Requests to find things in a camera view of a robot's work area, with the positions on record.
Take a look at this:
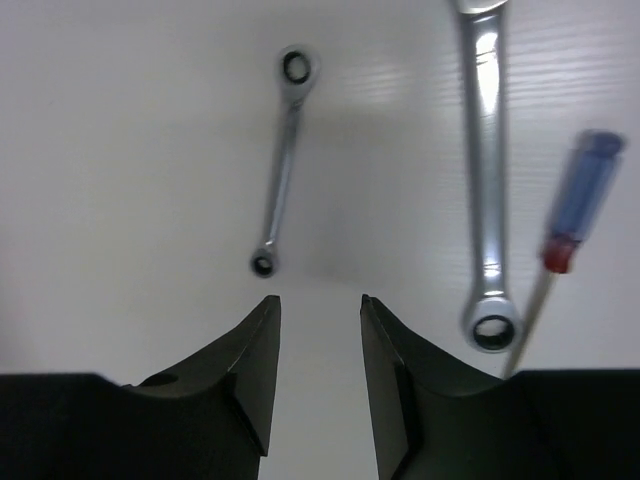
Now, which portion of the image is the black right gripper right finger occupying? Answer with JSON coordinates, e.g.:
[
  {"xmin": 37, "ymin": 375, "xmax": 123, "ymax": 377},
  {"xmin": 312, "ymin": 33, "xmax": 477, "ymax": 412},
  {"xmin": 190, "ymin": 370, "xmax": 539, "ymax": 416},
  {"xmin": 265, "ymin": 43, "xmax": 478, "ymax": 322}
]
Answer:
[{"xmin": 360, "ymin": 296, "xmax": 639, "ymax": 479}]

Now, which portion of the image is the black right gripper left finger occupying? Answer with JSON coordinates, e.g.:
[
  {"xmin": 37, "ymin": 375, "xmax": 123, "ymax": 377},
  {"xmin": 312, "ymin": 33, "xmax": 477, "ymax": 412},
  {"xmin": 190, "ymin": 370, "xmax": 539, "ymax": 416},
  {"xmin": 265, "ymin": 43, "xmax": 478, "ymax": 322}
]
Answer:
[{"xmin": 1, "ymin": 296, "xmax": 281, "ymax": 479}]

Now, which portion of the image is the blue handle screwdriver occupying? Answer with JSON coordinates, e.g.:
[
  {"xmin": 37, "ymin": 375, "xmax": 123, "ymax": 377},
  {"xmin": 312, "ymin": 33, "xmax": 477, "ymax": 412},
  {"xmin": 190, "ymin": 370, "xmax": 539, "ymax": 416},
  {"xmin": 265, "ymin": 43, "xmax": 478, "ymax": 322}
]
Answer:
[{"xmin": 502, "ymin": 130, "xmax": 626, "ymax": 379}]

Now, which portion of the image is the long silver ratchet wrench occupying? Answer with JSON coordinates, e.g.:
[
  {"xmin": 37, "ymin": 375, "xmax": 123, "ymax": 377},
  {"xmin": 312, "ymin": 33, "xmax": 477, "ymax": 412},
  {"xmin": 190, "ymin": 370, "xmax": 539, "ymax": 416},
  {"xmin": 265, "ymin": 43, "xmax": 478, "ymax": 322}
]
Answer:
[{"xmin": 451, "ymin": 1, "xmax": 523, "ymax": 353}]

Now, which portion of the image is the short silver wrench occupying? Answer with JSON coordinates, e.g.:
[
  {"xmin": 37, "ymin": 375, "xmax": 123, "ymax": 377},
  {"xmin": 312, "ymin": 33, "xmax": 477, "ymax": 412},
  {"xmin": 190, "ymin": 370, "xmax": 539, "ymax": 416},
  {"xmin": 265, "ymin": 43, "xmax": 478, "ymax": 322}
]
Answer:
[{"xmin": 249, "ymin": 44, "xmax": 321, "ymax": 278}]

